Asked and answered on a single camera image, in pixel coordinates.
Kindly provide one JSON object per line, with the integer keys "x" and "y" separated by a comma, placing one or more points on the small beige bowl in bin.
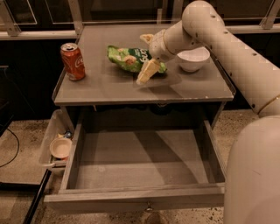
{"x": 60, "y": 147}

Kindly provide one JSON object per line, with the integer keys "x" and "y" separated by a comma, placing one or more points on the metal drawer knob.
{"x": 149, "y": 208}

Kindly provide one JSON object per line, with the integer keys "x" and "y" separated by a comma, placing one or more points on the black floor bar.
{"x": 36, "y": 189}

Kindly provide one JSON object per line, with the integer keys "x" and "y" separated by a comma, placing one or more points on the white ceramic bowl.
{"x": 193, "y": 60}

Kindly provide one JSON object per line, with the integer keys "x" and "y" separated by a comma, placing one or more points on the orange soda can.
{"x": 73, "y": 61}

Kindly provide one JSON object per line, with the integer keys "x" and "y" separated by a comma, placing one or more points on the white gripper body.
{"x": 157, "y": 45}

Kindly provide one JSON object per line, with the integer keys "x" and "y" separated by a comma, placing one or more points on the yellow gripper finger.
{"x": 146, "y": 38}
{"x": 149, "y": 68}

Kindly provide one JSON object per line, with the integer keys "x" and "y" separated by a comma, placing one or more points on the grey cabinet with table top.
{"x": 107, "y": 84}

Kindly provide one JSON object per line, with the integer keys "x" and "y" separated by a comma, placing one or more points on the grey metal railing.
{"x": 19, "y": 16}

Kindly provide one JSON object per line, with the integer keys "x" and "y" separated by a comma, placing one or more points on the small blue object in bin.
{"x": 68, "y": 134}

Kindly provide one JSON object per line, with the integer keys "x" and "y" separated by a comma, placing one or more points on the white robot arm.
{"x": 252, "y": 187}

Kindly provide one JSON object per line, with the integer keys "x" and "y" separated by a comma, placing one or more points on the open grey top drawer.
{"x": 123, "y": 158}

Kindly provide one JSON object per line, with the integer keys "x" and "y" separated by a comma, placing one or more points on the green rice chip bag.
{"x": 128, "y": 59}

